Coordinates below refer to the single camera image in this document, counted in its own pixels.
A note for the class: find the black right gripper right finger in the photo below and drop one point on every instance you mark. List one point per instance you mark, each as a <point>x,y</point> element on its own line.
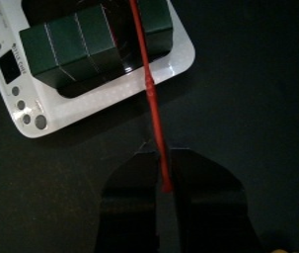
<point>212,210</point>

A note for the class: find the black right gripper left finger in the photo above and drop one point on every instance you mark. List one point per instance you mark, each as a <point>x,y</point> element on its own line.
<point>130,210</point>

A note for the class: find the dark green sushi roll piece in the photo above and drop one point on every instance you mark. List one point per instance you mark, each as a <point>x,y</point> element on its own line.
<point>96,33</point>
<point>37,52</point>
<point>65,39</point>
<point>158,23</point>

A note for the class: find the yellow toy piece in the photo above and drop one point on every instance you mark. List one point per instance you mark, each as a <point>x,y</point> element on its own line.
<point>279,251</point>

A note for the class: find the white digital kitchen scale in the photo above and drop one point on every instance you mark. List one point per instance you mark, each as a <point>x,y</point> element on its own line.
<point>94,99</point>

